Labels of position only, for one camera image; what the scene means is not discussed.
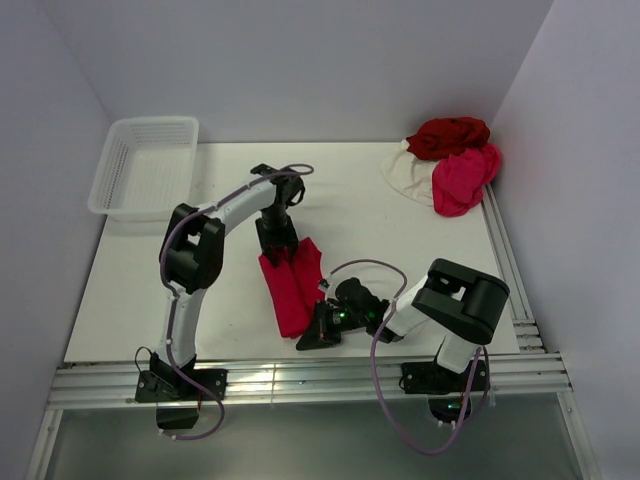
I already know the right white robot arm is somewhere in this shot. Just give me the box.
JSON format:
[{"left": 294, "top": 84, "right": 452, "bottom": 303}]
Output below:
[{"left": 296, "top": 258, "right": 510, "bottom": 390}]

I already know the pink t-shirt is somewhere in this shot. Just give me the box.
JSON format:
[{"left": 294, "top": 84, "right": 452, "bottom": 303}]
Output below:
[{"left": 432, "top": 144, "right": 502, "bottom": 217}]

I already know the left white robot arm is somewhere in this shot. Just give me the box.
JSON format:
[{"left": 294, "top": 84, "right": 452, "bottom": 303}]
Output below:
[{"left": 135, "top": 163, "right": 314, "bottom": 403}]

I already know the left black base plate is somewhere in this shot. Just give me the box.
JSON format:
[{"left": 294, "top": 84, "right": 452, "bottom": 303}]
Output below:
[{"left": 134, "top": 368, "right": 228, "bottom": 403}]

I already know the white t-shirt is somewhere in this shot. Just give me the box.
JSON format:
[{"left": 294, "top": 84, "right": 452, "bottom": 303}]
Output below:
[{"left": 380, "top": 139, "right": 438, "bottom": 207}]

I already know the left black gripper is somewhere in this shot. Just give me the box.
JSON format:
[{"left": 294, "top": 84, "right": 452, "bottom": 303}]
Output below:
[{"left": 256, "top": 204, "right": 298, "bottom": 262}]

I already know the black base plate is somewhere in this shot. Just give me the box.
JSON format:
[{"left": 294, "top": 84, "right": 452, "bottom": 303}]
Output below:
[
  {"left": 399, "top": 361, "right": 472, "bottom": 395},
  {"left": 134, "top": 368, "right": 228, "bottom": 403}
]

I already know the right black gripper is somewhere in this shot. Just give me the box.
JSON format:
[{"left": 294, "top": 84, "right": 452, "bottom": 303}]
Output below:
[{"left": 296, "top": 298, "right": 369, "bottom": 349}]

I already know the dark red t-shirt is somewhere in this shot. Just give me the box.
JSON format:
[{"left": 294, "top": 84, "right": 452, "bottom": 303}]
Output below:
[{"left": 406, "top": 117, "right": 490, "bottom": 161}]

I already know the bright red t-shirt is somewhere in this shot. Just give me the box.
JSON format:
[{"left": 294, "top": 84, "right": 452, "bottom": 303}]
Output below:
[{"left": 259, "top": 237, "right": 324, "bottom": 339}]

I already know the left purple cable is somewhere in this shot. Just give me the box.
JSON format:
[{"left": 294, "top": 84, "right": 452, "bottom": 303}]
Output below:
[{"left": 134, "top": 162, "right": 316, "bottom": 442}]

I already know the white plastic mesh basket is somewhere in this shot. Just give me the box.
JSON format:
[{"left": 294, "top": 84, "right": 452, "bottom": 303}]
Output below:
[{"left": 87, "top": 116, "right": 199, "bottom": 222}]

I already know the aluminium mounting rail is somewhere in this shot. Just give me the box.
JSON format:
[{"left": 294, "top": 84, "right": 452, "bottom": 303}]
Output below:
[{"left": 45, "top": 354, "right": 572, "bottom": 411}]

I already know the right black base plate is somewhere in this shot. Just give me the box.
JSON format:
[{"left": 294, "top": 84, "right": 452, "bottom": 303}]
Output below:
[{"left": 399, "top": 361, "right": 472, "bottom": 395}]

